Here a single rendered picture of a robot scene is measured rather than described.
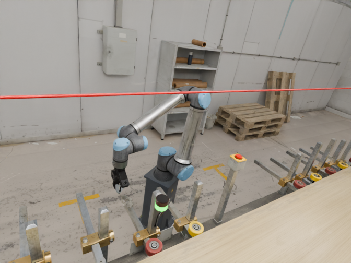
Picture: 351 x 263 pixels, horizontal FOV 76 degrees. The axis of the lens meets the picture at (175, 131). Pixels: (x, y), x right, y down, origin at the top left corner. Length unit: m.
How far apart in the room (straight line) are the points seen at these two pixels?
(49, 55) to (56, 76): 0.28
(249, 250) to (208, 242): 0.21
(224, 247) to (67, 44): 2.94
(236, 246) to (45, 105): 3.01
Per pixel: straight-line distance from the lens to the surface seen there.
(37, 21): 3.34
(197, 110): 1.62
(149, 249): 1.17
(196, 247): 1.23
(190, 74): 4.20
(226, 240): 1.30
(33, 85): 3.48
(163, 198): 1.07
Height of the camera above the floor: 1.86
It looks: 26 degrees down
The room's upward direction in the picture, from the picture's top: 10 degrees clockwise
